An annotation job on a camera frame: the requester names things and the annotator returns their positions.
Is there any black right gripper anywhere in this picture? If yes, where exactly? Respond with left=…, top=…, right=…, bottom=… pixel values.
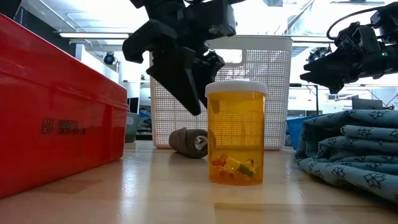
left=300, top=40, right=398, bottom=95

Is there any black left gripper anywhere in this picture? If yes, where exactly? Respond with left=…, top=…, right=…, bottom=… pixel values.
left=122, top=0, right=246, bottom=116

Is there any brown bandage roll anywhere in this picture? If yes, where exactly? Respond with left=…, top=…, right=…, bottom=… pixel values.
left=169, top=127, right=209, bottom=159

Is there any orange pill bottle white cap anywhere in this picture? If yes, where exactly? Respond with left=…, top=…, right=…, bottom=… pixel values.
left=205, top=80, right=269, bottom=187

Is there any blue patterned hospital gown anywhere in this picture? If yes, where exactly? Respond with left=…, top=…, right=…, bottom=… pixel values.
left=294, top=108, right=398, bottom=205

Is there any white perforated plastic basket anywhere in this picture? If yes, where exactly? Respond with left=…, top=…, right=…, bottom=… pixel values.
left=149, top=34, right=294, bottom=151

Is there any small blue plastic basket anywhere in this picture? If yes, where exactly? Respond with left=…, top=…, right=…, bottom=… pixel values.
left=285, top=113, right=327, bottom=151

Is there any grey plastic bin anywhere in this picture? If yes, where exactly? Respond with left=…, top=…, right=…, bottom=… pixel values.
left=125, top=112, right=141, bottom=143

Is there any black track spotlight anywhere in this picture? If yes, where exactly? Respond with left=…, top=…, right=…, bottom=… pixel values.
left=307, top=45, right=332, bottom=62

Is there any background table black leg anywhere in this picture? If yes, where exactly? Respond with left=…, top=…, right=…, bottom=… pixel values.
left=289, top=82, right=321, bottom=116

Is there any dark background monitor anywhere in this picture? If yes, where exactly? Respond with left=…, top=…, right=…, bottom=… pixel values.
left=352, top=98, right=384, bottom=111

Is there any red first aid kit case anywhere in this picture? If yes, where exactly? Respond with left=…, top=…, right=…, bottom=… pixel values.
left=0, top=14, right=130, bottom=199

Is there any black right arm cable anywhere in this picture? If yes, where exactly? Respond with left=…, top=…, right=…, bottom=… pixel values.
left=326, top=5, right=384, bottom=40

